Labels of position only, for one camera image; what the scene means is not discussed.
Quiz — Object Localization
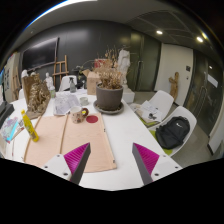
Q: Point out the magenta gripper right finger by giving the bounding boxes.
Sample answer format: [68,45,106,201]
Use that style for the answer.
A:
[131,142,183,186]

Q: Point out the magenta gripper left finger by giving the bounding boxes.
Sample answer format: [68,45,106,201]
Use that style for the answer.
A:
[42,142,92,185]

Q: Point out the black backpack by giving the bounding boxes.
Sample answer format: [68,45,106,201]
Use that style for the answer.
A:
[155,116,190,149]

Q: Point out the papers on chair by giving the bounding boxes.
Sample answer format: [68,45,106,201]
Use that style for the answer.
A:
[136,101,162,122]

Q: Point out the dark red round coaster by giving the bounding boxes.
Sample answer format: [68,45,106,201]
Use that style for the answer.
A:
[86,115,98,123]

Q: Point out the white chair with papers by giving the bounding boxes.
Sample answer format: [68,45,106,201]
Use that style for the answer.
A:
[135,90,174,125]

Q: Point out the floral ceramic mug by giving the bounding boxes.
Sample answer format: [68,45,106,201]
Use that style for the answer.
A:
[70,106,89,124]

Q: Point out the yellow squeeze bottle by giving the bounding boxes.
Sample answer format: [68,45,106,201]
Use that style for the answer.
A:
[21,110,39,142]

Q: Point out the grey pot saucer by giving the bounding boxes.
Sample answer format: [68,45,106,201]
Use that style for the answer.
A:
[93,100,124,115]

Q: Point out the white chair with backpack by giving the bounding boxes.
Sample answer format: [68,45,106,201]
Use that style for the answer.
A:
[149,106,197,156]

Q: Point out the crumpled white papers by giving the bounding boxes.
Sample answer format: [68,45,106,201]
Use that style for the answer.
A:
[53,92,80,115]

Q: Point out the small white cup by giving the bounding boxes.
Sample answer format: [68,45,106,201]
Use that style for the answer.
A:
[80,97,89,106]

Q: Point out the clear spray bottle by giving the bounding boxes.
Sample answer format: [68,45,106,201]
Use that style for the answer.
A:
[69,77,76,93]

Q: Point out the grey plant pot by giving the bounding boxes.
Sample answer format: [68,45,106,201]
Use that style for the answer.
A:
[96,84,123,108]

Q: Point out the colourful booklet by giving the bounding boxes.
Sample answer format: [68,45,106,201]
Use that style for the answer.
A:
[0,117,23,143]

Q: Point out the white chair behind table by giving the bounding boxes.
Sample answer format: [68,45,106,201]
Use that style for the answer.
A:
[59,75,77,91]

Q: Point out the wooden figure sculpture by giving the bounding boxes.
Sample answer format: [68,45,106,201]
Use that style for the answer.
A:
[169,72,179,101]

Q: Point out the cardboard box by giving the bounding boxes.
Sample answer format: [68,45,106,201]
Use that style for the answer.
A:
[83,70,100,95]

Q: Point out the small white bust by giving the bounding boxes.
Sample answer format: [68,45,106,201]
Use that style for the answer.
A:
[45,72,53,90]

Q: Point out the wooden easel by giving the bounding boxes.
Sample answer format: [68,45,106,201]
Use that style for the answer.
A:
[52,56,69,85]

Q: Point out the dried brown plant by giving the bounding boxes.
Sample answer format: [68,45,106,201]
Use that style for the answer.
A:
[93,48,122,90]

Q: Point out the white plaster statue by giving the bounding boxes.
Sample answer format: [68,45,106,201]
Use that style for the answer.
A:
[118,49,131,89]

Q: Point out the black wall screen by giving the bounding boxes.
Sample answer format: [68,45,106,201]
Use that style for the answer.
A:
[22,37,58,70]

